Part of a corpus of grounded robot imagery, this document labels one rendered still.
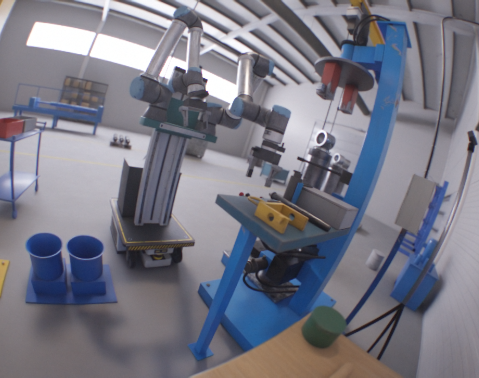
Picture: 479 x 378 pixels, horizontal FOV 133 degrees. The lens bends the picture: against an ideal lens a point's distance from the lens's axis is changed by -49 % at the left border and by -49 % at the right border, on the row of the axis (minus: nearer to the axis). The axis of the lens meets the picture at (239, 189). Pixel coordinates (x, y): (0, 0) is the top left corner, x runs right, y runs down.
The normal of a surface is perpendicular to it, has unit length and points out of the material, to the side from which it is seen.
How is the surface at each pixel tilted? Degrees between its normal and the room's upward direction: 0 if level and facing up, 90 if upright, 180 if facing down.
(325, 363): 0
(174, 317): 0
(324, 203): 90
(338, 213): 90
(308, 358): 0
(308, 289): 90
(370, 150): 90
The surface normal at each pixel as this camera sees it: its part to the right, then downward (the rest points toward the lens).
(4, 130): 0.50, 0.36
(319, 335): -0.58, 0.00
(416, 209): -0.74, -0.09
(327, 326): 0.31, -0.93
